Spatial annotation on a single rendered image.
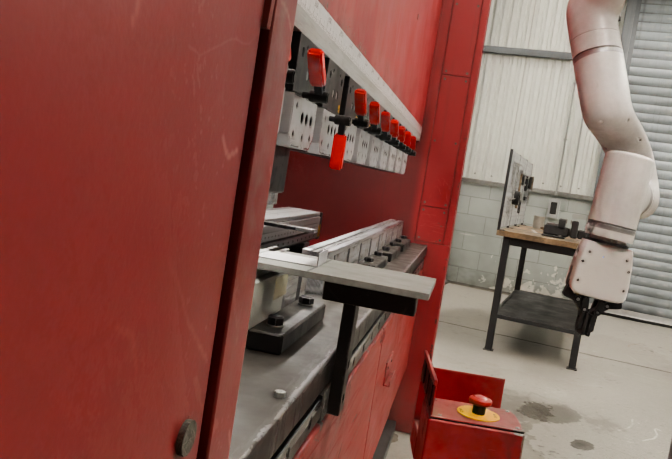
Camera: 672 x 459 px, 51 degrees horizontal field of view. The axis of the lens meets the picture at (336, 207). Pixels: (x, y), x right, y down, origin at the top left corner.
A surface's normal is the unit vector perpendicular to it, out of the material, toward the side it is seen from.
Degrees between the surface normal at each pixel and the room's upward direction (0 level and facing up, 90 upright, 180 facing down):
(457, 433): 90
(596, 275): 90
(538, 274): 90
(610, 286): 89
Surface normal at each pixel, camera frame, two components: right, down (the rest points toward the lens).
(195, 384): 0.97, 0.16
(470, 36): -0.19, 0.02
